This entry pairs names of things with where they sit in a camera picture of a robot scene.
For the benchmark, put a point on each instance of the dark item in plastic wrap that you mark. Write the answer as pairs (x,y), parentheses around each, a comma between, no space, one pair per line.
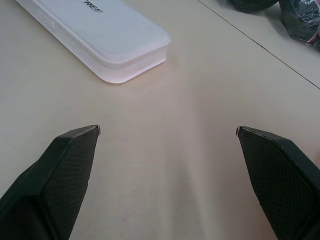
(302,22)

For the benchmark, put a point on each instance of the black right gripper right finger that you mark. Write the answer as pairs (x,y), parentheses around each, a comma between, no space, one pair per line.
(282,180)

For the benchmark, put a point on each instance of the dark rounded object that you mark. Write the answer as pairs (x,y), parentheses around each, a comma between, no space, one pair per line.
(246,5)

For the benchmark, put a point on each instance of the white plastic box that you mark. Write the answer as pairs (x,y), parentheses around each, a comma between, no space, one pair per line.
(105,37)

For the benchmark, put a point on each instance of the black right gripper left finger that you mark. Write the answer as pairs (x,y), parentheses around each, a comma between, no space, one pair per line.
(50,185)

